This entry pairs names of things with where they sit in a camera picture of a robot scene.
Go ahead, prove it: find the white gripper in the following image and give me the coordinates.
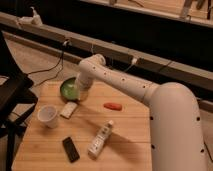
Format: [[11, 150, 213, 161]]
[[76, 84, 90, 101]]

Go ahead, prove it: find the green ceramic bowl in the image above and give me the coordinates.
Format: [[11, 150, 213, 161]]
[[60, 77, 79, 101]]

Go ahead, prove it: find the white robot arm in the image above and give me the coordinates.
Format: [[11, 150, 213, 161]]
[[76, 54, 207, 171]]

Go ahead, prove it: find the white rectangular block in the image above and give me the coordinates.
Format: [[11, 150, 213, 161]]
[[60, 102, 77, 119]]

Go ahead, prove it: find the orange red oblong object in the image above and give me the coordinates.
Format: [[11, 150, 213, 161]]
[[103, 102, 122, 111]]

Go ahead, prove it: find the white plastic cup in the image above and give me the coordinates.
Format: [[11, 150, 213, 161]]
[[37, 105, 58, 128]]

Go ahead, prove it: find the white plastic bottle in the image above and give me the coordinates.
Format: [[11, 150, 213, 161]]
[[88, 120, 114, 159]]

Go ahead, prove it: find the black office chair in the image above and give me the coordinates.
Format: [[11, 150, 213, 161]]
[[0, 30, 38, 171]]

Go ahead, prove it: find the grey metal rail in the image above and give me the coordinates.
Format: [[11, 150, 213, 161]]
[[0, 12, 213, 90]]

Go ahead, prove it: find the black cable on floor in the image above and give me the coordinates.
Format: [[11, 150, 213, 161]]
[[26, 41, 72, 88]]

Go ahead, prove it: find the white cable with plug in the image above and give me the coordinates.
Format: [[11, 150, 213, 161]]
[[89, 43, 139, 74]]

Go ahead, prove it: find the white device on rail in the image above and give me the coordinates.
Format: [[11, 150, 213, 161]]
[[16, 6, 43, 26]]

